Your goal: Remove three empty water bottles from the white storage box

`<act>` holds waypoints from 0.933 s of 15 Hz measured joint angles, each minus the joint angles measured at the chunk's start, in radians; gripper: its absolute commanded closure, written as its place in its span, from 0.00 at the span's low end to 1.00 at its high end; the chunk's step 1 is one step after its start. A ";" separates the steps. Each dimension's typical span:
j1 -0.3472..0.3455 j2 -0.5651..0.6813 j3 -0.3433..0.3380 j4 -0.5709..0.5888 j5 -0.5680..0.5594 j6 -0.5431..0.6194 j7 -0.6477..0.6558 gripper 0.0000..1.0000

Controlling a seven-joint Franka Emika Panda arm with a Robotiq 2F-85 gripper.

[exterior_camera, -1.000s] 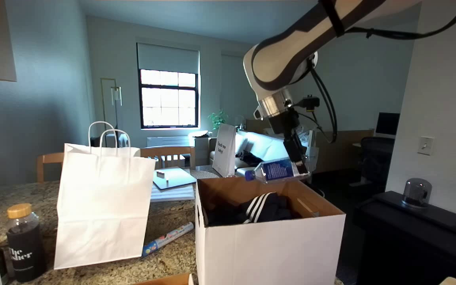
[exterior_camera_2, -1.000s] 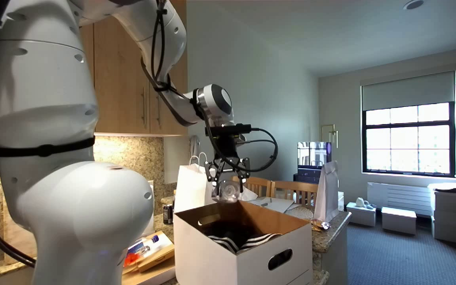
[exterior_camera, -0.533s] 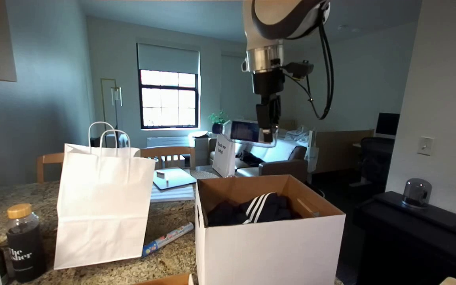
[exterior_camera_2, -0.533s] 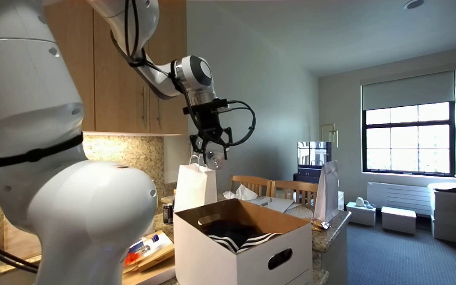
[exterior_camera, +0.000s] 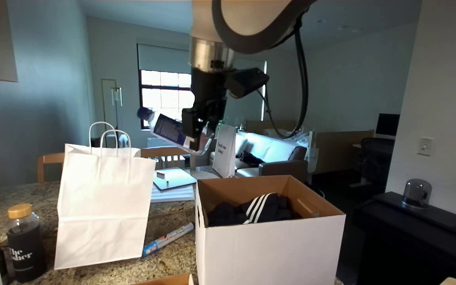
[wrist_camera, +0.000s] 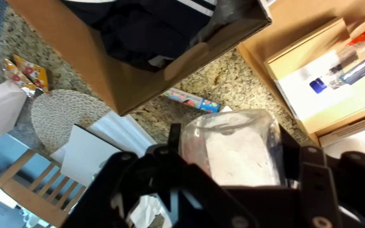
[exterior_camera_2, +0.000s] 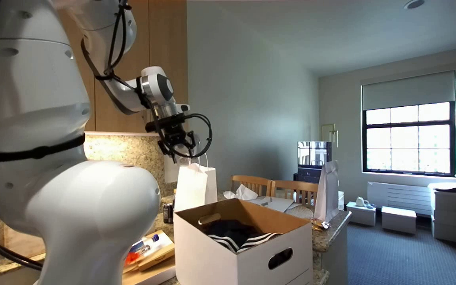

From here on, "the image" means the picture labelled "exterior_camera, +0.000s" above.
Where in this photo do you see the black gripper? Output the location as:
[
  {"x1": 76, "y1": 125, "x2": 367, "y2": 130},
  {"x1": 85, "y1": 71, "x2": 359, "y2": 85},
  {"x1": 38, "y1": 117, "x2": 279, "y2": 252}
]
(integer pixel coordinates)
[{"x1": 180, "y1": 70, "x2": 230, "y2": 152}]

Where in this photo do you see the white cardboard storage box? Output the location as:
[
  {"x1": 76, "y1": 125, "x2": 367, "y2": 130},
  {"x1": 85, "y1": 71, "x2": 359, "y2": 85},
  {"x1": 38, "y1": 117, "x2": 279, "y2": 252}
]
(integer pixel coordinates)
[{"x1": 193, "y1": 174, "x2": 348, "y2": 285}]

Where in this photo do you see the tall narrow white bag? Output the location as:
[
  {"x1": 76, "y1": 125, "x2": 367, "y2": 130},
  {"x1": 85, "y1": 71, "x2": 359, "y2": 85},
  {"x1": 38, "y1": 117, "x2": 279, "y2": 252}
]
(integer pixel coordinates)
[{"x1": 211, "y1": 123, "x2": 239, "y2": 179}]

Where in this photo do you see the wooden chair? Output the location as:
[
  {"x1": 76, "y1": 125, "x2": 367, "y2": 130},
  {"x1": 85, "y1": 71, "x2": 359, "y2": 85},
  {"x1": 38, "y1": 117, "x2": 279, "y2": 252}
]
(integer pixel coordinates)
[
  {"x1": 36, "y1": 150, "x2": 66, "y2": 184},
  {"x1": 139, "y1": 146, "x2": 193, "y2": 171}
]

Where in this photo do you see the black framed window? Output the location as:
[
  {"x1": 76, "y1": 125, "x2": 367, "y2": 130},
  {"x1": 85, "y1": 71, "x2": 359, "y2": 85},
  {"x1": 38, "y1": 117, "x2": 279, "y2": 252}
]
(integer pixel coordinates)
[{"x1": 138, "y1": 68, "x2": 196, "y2": 130}]

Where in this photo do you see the light blue folder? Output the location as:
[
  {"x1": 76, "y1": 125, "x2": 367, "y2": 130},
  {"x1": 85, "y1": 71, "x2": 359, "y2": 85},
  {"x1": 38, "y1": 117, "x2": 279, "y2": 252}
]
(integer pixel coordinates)
[{"x1": 152, "y1": 166, "x2": 198, "y2": 191}]

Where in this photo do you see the white roller blind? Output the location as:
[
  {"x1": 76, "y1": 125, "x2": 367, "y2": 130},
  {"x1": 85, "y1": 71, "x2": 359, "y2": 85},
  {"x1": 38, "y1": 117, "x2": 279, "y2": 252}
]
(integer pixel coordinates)
[{"x1": 136, "y1": 43, "x2": 193, "y2": 76}]

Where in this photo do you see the black white striped sandal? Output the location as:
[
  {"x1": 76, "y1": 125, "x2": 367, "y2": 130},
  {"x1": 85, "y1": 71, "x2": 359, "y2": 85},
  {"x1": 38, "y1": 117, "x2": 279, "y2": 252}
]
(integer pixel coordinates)
[{"x1": 242, "y1": 191, "x2": 280, "y2": 226}]

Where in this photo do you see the wooden cutting board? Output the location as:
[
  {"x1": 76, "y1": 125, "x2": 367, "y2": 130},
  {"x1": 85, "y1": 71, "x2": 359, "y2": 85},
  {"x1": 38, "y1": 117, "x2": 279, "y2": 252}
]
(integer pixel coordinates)
[{"x1": 131, "y1": 272, "x2": 193, "y2": 285}]

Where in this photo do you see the black office chair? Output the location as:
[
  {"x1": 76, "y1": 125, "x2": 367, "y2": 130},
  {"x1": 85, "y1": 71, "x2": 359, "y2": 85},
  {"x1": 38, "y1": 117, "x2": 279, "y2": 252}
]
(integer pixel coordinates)
[{"x1": 358, "y1": 134, "x2": 396, "y2": 195}]

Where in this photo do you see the dark monitor screen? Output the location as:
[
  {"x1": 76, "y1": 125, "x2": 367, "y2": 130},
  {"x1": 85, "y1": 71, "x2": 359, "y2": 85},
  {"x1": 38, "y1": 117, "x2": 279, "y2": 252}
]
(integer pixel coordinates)
[{"x1": 375, "y1": 111, "x2": 402, "y2": 138}]

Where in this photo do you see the dark jar with wooden lid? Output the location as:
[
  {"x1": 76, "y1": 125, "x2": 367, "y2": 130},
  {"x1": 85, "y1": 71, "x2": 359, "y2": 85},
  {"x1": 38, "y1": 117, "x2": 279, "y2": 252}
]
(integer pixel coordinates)
[{"x1": 3, "y1": 203, "x2": 44, "y2": 283}]

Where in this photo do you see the glass dome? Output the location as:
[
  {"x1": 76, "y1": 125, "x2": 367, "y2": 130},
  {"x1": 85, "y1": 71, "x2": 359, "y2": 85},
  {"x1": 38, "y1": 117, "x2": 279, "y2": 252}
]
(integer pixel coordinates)
[{"x1": 401, "y1": 177, "x2": 434, "y2": 209}]

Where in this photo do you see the black low cabinet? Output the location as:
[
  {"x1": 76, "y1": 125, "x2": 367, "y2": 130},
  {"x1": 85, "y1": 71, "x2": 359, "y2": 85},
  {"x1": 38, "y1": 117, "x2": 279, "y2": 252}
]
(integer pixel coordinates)
[{"x1": 353, "y1": 190, "x2": 456, "y2": 285}]

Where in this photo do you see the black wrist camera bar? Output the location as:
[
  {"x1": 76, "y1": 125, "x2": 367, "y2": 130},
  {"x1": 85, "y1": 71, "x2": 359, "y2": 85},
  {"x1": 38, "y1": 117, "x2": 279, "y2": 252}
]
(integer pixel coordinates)
[{"x1": 225, "y1": 68, "x2": 271, "y2": 100}]

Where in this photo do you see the thin metal frame stand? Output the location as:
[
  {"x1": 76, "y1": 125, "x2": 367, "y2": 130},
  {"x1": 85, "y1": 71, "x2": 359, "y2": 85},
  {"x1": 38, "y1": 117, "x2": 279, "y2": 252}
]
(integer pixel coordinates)
[{"x1": 100, "y1": 77, "x2": 125, "y2": 141}]

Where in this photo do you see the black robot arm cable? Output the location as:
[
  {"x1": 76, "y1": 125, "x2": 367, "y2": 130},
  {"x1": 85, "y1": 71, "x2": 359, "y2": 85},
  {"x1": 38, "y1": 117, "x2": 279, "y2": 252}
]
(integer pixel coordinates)
[{"x1": 258, "y1": 22, "x2": 312, "y2": 141}]

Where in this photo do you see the white paper bag with handles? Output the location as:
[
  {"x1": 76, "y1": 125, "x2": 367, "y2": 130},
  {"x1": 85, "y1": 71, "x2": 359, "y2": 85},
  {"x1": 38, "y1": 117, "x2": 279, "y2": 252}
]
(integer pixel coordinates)
[{"x1": 52, "y1": 119, "x2": 157, "y2": 271}]

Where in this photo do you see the white wall outlet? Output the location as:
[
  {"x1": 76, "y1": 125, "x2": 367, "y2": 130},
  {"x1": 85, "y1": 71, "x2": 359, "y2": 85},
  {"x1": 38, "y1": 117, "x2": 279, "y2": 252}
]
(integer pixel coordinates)
[{"x1": 416, "y1": 134, "x2": 435, "y2": 157}]

